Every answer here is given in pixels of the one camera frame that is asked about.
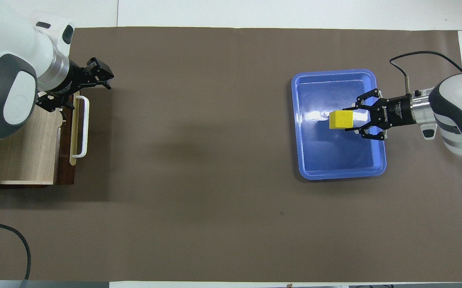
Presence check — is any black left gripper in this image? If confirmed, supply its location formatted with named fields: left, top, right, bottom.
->
left=35, top=57, right=115, bottom=112

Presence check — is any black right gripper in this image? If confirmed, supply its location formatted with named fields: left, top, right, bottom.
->
left=343, top=89, right=415, bottom=141

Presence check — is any yellow cube block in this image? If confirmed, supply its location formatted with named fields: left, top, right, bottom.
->
left=329, top=111, right=354, bottom=130

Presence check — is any wooden drawer with white handle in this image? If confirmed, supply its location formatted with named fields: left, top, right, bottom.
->
left=0, top=90, right=90, bottom=189

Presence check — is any blue plastic tray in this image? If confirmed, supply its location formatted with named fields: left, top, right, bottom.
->
left=291, top=69, right=387, bottom=180

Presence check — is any brown paper table mat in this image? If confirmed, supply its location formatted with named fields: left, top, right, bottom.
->
left=0, top=26, right=462, bottom=283

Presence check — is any black loose cable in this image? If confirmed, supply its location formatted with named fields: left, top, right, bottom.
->
left=0, top=221, right=31, bottom=280

